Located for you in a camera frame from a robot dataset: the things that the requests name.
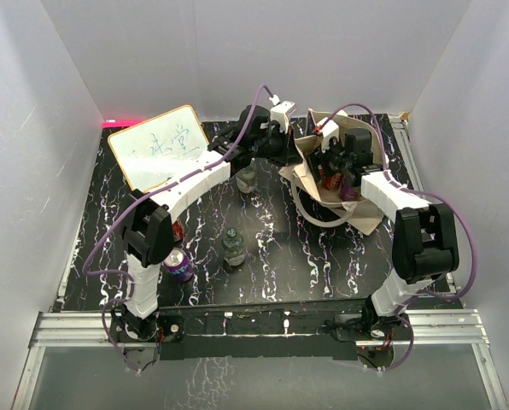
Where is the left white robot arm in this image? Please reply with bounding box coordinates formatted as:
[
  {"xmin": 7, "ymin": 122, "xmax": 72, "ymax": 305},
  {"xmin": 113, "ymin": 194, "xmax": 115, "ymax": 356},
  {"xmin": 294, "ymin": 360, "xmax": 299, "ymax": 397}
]
[{"xmin": 118, "ymin": 101, "xmax": 301, "ymax": 341}]

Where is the clear glass bottle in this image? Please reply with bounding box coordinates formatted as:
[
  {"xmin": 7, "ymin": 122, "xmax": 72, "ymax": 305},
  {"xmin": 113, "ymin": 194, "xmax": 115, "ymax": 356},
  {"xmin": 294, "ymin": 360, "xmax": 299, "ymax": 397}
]
[
  {"xmin": 221, "ymin": 228, "xmax": 246, "ymax": 267},
  {"xmin": 236, "ymin": 163, "xmax": 256, "ymax": 194}
]

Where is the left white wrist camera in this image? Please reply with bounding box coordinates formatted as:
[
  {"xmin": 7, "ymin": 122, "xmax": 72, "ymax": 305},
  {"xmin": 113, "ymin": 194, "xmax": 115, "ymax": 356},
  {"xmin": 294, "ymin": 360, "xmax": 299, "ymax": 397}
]
[{"xmin": 270, "ymin": 101, "xmax": 296, "ymax": 132}]

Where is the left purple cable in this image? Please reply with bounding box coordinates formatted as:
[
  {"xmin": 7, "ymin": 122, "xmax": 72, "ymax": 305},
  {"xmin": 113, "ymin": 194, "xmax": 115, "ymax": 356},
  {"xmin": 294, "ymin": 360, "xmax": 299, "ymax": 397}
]
[{"xmin": 83, "ymin": 84, "xmax": 281, "ymax": 377}]

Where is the far clear glass bottle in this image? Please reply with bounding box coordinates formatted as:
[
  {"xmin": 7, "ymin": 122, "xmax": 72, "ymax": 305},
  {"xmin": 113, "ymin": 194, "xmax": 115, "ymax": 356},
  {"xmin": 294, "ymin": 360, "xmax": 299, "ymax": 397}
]
[{"xmin": 236, "ymin": 163, "xmax": 256, "ymax": 194}]

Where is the beige canvas tote bag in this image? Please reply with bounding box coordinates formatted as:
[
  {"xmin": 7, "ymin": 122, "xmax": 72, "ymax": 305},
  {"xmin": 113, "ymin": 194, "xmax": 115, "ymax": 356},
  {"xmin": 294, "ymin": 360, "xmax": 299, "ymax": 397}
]
[{"xmin": 279, "ymin": 108, "xmax": 387, "ymax": 235}]

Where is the red cola can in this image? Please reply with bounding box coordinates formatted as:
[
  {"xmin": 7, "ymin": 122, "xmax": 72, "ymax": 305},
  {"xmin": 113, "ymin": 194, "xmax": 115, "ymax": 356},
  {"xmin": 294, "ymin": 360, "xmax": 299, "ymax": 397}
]
[
  {"xmin": 172, "ymin": 219, "xmax": 184, "ymax": 243},
  {"xmin": 322, "ymin": 173, "xmax": 343, "ymax": 191}
]

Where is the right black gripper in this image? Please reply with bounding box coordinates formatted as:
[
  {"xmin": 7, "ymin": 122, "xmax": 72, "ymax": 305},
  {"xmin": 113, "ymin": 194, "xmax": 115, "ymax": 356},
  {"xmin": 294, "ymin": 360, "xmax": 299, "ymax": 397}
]
[{"xmin": 306, "ymin": 135, "xmax": 352, "ymax": 183}]

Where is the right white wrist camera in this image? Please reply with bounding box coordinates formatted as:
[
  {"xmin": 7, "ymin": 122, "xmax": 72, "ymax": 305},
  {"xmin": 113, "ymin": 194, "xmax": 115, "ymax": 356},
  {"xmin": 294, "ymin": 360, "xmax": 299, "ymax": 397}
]
[{"xmin": 314, "ymin": 117, "xmax": 339, "ymax": 153}]

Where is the purple soda can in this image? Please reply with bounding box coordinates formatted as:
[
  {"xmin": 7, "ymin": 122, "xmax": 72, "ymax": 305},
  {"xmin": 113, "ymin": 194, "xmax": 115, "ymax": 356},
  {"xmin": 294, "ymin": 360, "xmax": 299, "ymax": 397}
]
[
  {"xmin": 339, "ymin": 182, "xmax": 360, "ymax": 202},
  {"xmin": 163, "ymin": 248, "xmax": 193, "ymax": 283}
]

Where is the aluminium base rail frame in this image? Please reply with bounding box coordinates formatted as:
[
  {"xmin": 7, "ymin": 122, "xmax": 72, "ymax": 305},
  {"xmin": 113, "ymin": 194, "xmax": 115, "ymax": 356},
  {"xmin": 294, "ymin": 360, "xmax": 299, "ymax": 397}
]
[{"xmin": 10, "ymin": 114, "xmax": 507, "ymax": 410}]

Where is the near clear glass bottle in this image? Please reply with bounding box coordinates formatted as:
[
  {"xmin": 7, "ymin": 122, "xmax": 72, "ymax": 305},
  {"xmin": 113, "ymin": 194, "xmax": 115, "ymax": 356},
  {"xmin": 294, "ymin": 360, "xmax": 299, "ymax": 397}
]
[{"xmin": 221, "ymin": 228, "xmax": 246, "ymax": 267}]

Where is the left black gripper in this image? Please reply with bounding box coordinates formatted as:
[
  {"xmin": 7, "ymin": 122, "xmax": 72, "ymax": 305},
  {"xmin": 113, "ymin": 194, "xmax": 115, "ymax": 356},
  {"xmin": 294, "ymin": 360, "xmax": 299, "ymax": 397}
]
[{"xmin": 250, "ymin": 125, "xmax": 302, "ymax": 167}]

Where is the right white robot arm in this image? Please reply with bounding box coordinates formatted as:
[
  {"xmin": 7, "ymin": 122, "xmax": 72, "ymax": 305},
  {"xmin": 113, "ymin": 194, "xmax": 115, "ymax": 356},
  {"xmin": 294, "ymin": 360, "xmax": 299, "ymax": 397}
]
[{"xmin": 310, "ymin": 125, "xmax": 459, "ymax": 339}]

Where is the small whiteboard orange frame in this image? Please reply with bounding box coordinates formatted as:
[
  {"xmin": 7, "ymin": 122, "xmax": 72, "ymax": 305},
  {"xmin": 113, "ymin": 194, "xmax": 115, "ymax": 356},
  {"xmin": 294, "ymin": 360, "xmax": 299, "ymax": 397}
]
[{"xmin": 108, "ymin": 105, "xmax": 208, "ymax": 192}]

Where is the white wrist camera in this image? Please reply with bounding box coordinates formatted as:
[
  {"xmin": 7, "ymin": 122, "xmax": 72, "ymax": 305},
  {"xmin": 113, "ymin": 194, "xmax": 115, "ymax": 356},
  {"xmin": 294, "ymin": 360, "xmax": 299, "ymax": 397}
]
[
  {"xmin": 314, "ymin": 117, "xmax": 339, "ymax": 153},
  {"xmin": 270, "ymin": 101, "xmax": 296, "ymax": 132}
]

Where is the pink red marker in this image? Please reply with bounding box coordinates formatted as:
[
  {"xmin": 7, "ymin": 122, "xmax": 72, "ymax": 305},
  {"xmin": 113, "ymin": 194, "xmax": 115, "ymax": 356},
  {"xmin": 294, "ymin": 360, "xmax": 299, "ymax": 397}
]
[{"xmin": 102, "ymin": 120, "xmax": 143, "ymax": 129}]

